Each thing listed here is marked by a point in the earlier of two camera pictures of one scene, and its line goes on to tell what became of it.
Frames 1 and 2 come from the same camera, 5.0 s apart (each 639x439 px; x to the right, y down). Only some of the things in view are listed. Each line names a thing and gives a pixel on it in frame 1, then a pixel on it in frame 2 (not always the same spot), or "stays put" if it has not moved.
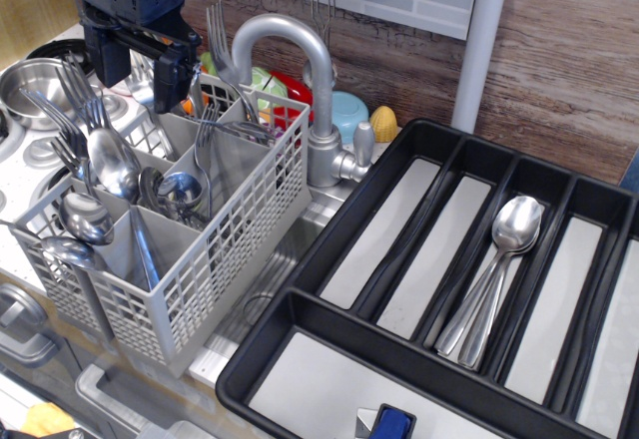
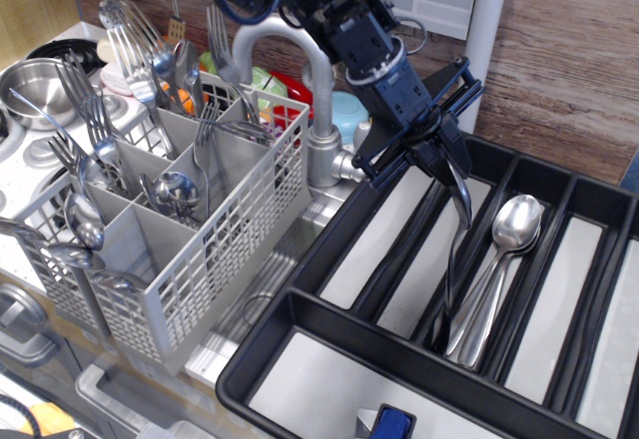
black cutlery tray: x=491 y=289 stays put
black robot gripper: x=145 y=0 → x=424 y=130
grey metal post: x=480 y=41 stays put
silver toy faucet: x=325 y=162 stays put
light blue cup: x=346 y=111 stays put
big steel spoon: x=114 y=163 → x=463 y=231
